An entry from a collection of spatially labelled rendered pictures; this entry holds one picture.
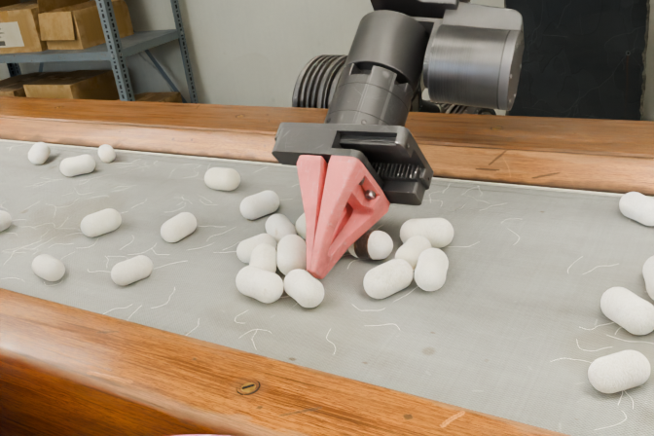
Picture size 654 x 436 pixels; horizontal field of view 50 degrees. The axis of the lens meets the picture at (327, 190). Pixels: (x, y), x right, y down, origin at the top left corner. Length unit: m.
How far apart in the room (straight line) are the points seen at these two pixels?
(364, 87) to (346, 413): 0.25
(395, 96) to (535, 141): 0.18
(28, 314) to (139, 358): 0.11
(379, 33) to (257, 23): 2.40
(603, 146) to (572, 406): 0.30
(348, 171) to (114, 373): 0.19
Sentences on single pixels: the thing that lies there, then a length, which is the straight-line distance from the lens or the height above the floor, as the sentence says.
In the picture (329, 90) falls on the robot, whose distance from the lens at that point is 0.88.
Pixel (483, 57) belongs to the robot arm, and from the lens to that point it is 0.50.
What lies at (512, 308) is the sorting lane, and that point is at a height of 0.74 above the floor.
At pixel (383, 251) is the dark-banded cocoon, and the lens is 0.49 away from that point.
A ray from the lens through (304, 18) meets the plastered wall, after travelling 2.81.
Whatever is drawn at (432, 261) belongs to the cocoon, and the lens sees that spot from 0.46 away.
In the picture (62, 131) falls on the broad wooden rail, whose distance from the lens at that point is 0.95.
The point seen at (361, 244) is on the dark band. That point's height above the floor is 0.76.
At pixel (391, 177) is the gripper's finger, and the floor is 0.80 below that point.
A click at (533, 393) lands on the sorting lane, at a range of 0.38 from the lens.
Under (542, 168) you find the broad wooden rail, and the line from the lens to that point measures 0.61.
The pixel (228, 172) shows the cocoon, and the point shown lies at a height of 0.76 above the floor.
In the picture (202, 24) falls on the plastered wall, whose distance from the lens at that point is 3.07.
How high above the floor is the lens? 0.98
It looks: 22 degrees down
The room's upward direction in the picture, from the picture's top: 8 degrees counter-clockwise
